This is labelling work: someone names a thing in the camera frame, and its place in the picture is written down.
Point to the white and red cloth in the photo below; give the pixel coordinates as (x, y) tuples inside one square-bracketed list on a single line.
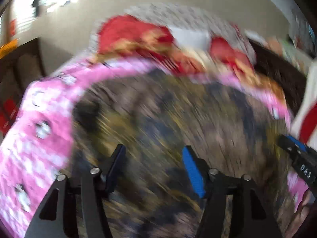
[(309, 99)]

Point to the pink penguin print blanket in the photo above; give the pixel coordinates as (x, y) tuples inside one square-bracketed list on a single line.
[(37, 119)]

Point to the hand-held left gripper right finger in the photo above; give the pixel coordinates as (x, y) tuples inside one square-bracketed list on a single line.
[(194, 173)]

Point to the bright window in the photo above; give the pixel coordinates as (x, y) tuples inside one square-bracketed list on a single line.
[(24, 7)]

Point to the dark wooden cabinet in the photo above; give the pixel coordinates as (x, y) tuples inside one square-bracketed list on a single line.
[(14, 76)]

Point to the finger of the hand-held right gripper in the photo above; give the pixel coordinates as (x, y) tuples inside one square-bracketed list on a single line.
[(293, 143)]

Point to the white pillow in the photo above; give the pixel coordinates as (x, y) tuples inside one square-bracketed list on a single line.
[(190, 38)]

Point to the dark wall fixture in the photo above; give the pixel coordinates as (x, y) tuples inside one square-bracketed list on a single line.
[(37, 2)]

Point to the orange object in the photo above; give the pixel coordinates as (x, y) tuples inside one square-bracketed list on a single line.
[(8, 47)]

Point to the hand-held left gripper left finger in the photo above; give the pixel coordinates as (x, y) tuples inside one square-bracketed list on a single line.
[(118, 167)]

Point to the grey floral bedding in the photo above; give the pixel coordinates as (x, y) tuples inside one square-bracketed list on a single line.
[(173, 14)]

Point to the dark wooden headboard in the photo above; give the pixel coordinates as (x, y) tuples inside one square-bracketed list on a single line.
[(277, 69)]

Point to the brown yellow patterned garment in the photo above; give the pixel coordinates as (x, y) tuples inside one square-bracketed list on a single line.
[(161, 109)]

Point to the person's right hand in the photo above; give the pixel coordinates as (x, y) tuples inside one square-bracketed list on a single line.
[(304, 204)]

